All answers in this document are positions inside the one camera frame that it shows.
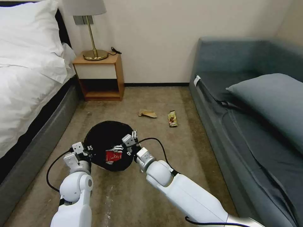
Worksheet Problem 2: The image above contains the black round trash bin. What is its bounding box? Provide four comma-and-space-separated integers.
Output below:
84, 120, 134, 173

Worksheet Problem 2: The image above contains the red snack wrapper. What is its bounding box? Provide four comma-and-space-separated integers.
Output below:
105, 151, 122, 163

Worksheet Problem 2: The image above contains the crumpled brown paper scrap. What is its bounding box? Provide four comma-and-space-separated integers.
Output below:
138, 108, 157, 119

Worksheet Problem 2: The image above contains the brown green snack wrapper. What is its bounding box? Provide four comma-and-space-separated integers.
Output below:
167, 111, 178, 128

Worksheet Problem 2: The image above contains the grey bed base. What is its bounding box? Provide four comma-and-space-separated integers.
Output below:
0, 75, 84, 226

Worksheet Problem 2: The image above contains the wooden nightstand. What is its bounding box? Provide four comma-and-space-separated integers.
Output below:
72, 50, 125, 102

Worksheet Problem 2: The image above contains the white duvet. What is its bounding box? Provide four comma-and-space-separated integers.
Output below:
0, 35, 77, 158

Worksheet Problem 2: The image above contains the brass lamp with grey shade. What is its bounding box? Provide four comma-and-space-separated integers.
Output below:
62, 0, 109, 61

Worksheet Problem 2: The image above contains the blue-grey sofa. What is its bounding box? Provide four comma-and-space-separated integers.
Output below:
188, 36, 303, 227

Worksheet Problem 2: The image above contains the black headboard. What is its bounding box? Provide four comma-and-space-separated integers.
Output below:
55, 8, 73, 50

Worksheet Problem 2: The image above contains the white pillow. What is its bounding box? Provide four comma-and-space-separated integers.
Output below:
0, 0, 65, 68

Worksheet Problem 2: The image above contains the blue-grey cushion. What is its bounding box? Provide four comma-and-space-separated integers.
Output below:
226, 73, 303, 156

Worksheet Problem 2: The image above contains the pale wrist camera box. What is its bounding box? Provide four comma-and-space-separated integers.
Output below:
122, 134, 136, 147
72, 142, 85, 154

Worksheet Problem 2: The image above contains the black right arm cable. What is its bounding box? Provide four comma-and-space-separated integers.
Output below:
126, 138, 177, 176

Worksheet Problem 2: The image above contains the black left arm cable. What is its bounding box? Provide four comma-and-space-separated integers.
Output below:
46, 148, 73, 192

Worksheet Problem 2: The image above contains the black lamp cord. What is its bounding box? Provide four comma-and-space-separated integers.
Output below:
108, 46, 122, 57

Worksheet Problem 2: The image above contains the black cable at arm base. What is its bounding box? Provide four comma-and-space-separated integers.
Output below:
185, 216, 229, 225

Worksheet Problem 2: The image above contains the grey wall switch panel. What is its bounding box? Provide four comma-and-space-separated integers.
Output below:
73, 15, 96, 26

